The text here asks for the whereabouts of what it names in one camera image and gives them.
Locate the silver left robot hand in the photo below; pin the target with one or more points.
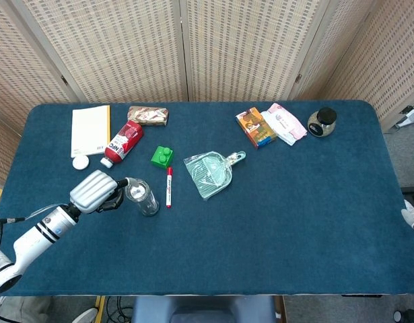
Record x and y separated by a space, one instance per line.
90 191

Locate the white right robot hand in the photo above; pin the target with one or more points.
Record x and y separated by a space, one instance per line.
413 215

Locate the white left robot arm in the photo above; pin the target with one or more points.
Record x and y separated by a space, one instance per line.
35 239

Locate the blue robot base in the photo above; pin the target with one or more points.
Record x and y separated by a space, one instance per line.
203 309

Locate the clear glass jar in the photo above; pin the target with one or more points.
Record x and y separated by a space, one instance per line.
149 204

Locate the white round disc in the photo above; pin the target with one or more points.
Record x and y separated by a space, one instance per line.
80 163

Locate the white notebook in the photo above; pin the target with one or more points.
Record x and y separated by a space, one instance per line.
89 131

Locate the red juice bottle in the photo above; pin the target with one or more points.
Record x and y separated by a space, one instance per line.
126 139

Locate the red white marker pen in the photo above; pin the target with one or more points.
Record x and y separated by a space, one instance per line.
168 188

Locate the green toy building block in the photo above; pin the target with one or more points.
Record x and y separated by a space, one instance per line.
162 156

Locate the brown snack package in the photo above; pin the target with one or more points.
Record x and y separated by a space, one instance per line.
147 116

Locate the white device on floor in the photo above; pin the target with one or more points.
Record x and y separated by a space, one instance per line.
410 117

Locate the mint dustpan in plastic bag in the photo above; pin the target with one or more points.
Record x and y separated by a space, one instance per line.
210 175

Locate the glass jar with black lid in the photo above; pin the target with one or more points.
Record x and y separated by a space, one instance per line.
322 122

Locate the woven folding screen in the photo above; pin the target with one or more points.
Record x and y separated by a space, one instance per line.
126 47

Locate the blue table cloth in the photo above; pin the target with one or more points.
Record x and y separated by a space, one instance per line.
260 235

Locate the white pink tissue pack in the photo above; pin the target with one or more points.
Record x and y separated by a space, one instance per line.
285 124

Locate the orange cardboard box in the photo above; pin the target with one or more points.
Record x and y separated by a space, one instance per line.
255 128

